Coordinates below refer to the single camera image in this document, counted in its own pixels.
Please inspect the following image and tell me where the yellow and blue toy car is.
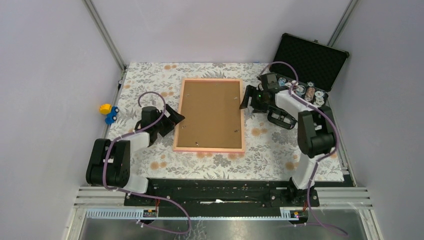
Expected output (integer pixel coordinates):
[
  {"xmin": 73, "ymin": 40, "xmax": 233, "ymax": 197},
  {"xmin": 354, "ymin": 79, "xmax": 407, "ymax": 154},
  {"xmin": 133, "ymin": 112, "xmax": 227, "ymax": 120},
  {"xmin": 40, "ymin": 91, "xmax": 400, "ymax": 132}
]
[{"xmin": 98, "ymin": 103, "xmax": 120, "ymax": 125}]

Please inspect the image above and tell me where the brown cardboard backing board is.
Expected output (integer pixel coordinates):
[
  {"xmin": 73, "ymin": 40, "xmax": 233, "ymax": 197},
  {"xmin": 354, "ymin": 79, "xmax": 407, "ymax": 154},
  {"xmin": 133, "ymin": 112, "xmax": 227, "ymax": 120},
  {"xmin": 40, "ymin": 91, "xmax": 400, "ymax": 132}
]
[{"xmin": 177, "ymin": 81, "xmax": 243, "ymax": 150}]

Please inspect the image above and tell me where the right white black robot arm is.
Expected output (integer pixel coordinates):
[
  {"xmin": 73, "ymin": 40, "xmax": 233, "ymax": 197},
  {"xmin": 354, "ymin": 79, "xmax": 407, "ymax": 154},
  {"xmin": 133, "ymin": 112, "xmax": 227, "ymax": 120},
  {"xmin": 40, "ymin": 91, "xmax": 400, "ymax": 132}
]
[{"xmin": 239, "ymin": 72, "xmax": 339, "ymax": 206}]

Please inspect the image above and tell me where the pink wooden picture frame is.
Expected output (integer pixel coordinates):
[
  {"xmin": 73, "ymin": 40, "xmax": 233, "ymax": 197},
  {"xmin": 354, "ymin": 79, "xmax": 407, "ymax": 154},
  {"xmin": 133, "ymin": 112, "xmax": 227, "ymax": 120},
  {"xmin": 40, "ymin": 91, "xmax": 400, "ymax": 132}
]
[{"xmin": 172, "ymin": 77, "xmax": 247, "ymax": 154}]

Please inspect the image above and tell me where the black poker chip case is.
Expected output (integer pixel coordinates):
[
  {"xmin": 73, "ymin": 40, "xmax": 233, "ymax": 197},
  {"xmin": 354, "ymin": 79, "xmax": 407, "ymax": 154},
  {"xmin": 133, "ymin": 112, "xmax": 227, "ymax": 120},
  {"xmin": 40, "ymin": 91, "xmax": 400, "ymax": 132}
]
[{"xmin": 265, "ymin": 33, "xmax": 349, "ymax": 103}]

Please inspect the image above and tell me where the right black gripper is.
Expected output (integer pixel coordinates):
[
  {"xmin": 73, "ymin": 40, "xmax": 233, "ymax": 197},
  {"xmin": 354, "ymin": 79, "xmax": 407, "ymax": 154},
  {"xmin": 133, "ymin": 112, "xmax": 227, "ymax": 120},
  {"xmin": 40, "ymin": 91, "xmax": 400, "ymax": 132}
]
[{"xmin": 239, "ymin": 85, "xmax": 270, "ymax": 115}]

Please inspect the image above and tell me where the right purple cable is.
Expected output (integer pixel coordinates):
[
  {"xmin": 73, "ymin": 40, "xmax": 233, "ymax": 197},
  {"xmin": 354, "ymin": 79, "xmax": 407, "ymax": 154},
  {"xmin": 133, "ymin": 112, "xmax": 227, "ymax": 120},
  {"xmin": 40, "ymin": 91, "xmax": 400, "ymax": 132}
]
[{"xmin": 258, "ymin": 61, "xmax": 349, "ymax": 237}]

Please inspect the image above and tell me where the blue poker chip stack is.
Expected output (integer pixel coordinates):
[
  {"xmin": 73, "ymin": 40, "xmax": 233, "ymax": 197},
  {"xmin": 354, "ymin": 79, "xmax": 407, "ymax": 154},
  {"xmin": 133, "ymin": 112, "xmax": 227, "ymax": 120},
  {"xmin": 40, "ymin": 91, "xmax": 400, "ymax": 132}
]
[{"xmin": 277, "ymin": 77, "xmax": 287, "ymax": 87}]

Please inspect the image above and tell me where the right aluminium corner post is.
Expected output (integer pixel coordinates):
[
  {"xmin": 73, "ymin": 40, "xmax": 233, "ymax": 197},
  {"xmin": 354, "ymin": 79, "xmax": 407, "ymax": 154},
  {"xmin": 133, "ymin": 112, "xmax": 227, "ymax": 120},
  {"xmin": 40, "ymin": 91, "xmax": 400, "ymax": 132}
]
[{"xmin": 327, "ymin": 0, "xmax": 361, "ymax": 47}]

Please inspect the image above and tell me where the left aluminium corner post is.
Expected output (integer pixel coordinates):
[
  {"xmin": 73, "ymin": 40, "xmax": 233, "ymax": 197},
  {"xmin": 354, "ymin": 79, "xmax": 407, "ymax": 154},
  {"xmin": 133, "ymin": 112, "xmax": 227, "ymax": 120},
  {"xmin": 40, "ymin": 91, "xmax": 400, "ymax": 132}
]
[{"xmin": 82, "ymin": 0, "xmax": 127, "ymax": 72}]

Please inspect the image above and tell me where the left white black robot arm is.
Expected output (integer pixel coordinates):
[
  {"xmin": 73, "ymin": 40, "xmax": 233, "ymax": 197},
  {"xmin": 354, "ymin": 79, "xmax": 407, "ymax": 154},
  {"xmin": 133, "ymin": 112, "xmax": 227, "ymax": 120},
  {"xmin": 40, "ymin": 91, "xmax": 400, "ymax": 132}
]
[{"xmin": 85, "ymin": 104, "xmax": 185, "ymax": 206}]

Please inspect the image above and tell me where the white slotted cable duct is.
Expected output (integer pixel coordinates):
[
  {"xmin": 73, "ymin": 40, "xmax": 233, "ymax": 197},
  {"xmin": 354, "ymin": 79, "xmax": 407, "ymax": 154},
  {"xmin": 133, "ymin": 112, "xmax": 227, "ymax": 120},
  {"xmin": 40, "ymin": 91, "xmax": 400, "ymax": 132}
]
[{"xmin": 85, "ymin": 208, "xmax": 158, "ymax": 220}]

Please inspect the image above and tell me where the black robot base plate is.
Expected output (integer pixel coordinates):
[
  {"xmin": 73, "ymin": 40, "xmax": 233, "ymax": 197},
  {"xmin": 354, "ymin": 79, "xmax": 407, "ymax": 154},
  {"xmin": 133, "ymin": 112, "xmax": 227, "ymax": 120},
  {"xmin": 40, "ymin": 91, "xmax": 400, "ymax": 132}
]
[{"xmin": 122, "ymin": 179, "xmax": 307, "ymax": 218}]

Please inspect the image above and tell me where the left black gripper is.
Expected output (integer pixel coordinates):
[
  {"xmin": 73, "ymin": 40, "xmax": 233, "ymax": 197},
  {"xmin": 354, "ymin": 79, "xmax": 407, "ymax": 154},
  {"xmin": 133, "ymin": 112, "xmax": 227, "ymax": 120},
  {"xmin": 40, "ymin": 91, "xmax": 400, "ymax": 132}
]
[{"xmin": 153, "ymin": 103, "xmax": 184, "ymax": 136}]

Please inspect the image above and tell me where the pink poker chip stack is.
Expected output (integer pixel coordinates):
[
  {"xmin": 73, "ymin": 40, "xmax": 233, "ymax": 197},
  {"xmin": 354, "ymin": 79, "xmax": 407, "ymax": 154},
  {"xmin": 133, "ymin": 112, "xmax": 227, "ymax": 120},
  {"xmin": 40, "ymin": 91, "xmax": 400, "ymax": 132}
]
[{"xmin": 304, "ymin": 87, "xmax": 316, "ymax": 102}]

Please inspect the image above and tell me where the aluminium corner post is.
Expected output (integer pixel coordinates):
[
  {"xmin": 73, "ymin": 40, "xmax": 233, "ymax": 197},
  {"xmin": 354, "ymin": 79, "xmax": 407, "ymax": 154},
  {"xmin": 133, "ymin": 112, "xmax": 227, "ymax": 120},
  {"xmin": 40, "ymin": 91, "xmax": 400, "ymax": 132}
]
[
  {"xmin": 82, "ymin": 0, "xmax": 127, "ymax": 72},
  {"xmin": 327, "ymin": 0, "xmax": 361, "ymax": 47}
]

